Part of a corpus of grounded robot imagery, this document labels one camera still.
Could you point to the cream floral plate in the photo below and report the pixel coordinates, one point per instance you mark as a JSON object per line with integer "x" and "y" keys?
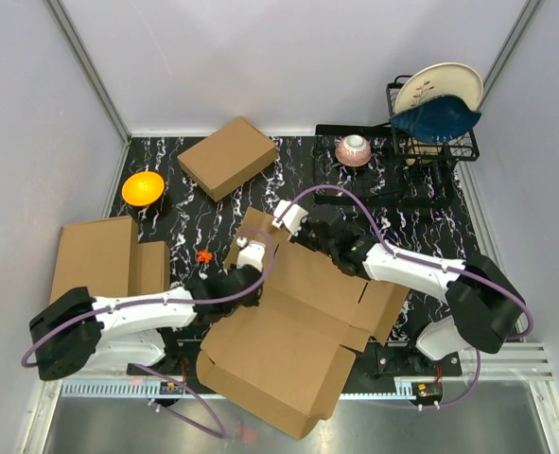
{"x": 441, "y": 79}

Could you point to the pink patterned bowl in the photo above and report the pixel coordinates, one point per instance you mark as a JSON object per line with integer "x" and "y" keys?
{"x": 354, "y": 151}

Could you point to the blue leaf plate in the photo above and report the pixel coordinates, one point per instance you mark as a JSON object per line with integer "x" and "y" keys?
{"x": 436, "y": 121}

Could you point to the closed cardboard box back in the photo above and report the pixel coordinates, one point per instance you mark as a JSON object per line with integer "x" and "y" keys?
{"x": 225, "y": 160}

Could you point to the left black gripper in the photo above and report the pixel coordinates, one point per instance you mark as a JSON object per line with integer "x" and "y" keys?
{"x": 253, "y": 300}

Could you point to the orange bowl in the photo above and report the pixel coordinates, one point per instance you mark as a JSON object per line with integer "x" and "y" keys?
{"x": 143, "y": 188}

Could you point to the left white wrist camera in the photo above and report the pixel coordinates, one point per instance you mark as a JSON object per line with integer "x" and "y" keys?
{"x": 251, "y": 253}

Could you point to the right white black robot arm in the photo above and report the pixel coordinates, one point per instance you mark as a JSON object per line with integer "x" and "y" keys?
{"x": 484, "y": 306}

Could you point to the small orange red toy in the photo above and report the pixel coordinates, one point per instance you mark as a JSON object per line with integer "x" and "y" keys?
{"x": 204, "y": 256}

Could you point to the small cardboard box left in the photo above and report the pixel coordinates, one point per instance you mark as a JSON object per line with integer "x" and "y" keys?
{"x": 149, "y": 271}

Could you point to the large cardboard box left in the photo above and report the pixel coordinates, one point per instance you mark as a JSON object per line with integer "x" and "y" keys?
{"x": 98, "y": 255}

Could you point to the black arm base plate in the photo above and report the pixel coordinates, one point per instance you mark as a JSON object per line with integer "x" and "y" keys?
{"x": 376, "y": 361}

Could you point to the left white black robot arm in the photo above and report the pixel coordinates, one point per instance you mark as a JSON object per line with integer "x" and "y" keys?
{"x": 67, "y": 333}

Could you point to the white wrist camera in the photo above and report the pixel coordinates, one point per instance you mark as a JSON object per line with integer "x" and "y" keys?
{"x": 251, "y": 253}
{"x": 289, "y": 216}

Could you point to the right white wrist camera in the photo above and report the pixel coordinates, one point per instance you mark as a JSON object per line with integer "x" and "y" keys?
{"x": 289, "y": 216}

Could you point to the black wire dish rack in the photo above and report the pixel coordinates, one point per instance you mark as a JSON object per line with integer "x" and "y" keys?
{"x": 386, "y": 181}

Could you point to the beige cup in rack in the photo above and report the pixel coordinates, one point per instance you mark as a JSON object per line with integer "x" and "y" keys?
{"x": 418, "y": 155}

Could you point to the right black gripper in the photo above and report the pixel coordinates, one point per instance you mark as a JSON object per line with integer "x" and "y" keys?
{"x": 299, "y": 238}

